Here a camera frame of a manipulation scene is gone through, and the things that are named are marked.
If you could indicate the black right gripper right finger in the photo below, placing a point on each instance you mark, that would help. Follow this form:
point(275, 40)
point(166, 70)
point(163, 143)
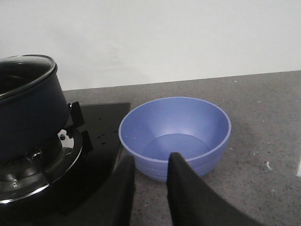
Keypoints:
point(193, 203)

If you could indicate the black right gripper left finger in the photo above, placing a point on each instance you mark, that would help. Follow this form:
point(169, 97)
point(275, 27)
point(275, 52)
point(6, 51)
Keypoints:
point(112, 204)

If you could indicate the light blue plastic bowl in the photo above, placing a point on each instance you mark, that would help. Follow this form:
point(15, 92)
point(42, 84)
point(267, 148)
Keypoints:
point(197, 129)

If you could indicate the dark blue cooking pot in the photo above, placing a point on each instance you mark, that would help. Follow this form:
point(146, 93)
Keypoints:
point(31, 118)

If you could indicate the black glass gas hob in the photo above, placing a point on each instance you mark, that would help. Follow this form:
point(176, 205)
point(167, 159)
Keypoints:
point(90, 147)

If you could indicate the black gas burner head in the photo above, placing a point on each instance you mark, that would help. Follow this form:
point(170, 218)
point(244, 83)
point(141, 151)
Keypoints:
point(26, 171)

